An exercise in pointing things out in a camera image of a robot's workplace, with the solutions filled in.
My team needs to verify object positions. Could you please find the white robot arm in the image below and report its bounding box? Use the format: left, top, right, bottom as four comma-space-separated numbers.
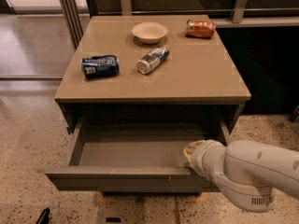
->
183, 140, 299, 213

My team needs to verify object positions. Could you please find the white paper bowl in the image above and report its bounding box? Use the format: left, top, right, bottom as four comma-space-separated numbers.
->
132, 22, 168, 44

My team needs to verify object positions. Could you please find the dark floor marker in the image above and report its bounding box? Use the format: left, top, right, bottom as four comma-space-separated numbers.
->
106, 217, 121, 223

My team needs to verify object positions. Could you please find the black object on floor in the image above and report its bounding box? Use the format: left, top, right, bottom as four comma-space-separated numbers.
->
36, 208, 50, 224

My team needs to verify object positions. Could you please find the metal frame post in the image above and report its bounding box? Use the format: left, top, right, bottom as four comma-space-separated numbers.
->
59, 0, 83, 49

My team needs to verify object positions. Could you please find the crushed orange soda can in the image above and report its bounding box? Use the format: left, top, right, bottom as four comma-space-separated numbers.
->
185, 20, 216, 38

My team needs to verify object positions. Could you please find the crushed blue soda can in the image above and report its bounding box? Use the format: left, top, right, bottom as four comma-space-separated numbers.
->
81, 55, 120, 79

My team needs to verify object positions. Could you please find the grey drawer cabinet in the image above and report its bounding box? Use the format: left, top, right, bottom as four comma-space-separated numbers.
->
53, 14, 252, 196

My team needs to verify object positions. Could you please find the grey top drawer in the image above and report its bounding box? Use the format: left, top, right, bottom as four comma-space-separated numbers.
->
45, 119, 230, 194

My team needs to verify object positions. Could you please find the silver blue can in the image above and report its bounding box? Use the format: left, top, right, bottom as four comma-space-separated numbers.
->
136, 46, 170, 75

